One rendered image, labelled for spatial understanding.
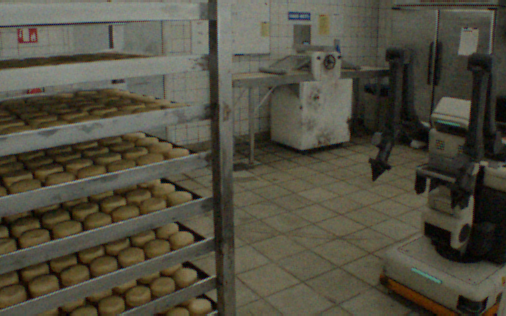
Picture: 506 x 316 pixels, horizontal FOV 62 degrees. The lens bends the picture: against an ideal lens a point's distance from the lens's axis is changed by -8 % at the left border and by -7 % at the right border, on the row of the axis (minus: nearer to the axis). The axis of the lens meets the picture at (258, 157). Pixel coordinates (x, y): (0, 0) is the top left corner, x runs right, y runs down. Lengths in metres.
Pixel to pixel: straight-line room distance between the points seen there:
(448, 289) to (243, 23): 4.17
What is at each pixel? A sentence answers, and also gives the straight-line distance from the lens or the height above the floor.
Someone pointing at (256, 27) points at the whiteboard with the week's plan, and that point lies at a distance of 5.76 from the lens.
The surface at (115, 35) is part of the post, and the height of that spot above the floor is 1.46.
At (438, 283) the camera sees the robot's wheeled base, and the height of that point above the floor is 0.24.
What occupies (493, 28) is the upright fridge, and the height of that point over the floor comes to 1.54.
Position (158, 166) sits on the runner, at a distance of 0.79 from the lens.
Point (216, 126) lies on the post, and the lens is 0.82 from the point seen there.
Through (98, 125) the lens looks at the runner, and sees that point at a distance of 0.73.
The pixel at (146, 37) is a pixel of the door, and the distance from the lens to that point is 5.13.
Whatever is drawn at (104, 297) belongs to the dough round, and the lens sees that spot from 0.94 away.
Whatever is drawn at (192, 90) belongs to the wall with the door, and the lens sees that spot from 5.36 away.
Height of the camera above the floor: 1.47
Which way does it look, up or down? 16 degrees down
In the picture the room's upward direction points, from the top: straight up
